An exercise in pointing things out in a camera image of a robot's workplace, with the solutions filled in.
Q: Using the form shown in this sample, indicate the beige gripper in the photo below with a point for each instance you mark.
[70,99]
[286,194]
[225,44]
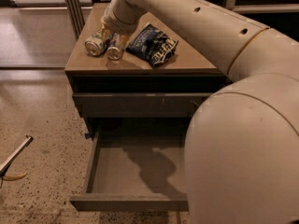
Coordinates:
[119,25]

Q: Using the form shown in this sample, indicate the blue silver redbull can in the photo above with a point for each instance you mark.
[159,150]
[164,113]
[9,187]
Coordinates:
[114,52]

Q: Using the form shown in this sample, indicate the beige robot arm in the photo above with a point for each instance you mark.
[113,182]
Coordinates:
[242,145]

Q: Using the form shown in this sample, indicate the green white soda can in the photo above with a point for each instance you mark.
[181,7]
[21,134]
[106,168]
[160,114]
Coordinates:
[94,45]

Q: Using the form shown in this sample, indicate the grey drawer cabinet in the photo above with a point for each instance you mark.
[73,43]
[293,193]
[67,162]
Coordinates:
[187,71]

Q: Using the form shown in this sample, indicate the closed grey top drawer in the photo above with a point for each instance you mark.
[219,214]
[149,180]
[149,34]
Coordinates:
[138,105]

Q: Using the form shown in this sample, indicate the open grey middle drawer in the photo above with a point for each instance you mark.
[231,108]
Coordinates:
[136,165]

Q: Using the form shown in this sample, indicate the dark blue chip bag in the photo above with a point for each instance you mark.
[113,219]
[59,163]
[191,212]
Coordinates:
[153,46]

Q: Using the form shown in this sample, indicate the blue tape piece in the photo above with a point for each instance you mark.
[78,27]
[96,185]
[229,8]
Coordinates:
[87,136]

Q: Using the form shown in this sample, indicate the metal bar with yellow hook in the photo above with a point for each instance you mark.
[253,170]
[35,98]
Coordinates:
[11,158]

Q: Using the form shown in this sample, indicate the metal window frame post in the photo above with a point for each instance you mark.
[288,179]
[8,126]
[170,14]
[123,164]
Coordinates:
[76,16]

